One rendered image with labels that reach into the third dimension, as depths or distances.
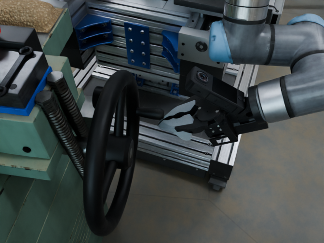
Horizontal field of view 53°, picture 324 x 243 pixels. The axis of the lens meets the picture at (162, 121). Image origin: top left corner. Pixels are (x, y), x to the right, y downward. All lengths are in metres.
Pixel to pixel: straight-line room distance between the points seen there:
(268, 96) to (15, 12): 0.52
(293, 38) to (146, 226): 0.99
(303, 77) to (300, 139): 1.18
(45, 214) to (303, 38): 0.64
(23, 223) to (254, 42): 0.55
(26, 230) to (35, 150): 0.25
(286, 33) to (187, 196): 0.97
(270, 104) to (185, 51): 0.42
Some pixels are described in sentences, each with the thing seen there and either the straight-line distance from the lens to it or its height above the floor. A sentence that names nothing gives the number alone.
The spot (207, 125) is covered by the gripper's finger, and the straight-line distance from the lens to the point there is 0.59.
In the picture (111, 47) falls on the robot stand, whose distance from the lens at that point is 1.22.
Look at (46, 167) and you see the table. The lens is 0.52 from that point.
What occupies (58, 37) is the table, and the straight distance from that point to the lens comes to 0.74.
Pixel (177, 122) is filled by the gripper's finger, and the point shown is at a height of 0.80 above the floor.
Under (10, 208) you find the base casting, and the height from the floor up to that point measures 0.75.
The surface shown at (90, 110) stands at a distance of 0.92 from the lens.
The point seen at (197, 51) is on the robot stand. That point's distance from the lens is 0.92.
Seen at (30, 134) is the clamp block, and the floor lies 0.93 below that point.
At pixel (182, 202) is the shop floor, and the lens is 1.43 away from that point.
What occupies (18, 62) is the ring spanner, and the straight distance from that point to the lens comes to 0.48.
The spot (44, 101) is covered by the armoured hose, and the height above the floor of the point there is 0.97.
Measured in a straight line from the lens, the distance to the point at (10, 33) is 0.53.
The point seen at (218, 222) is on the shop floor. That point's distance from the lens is 1.41.
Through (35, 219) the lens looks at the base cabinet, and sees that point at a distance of 0.76.
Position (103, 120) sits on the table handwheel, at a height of 0.95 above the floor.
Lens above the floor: 1.29
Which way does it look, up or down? 50 degrees down
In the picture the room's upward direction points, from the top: straight up
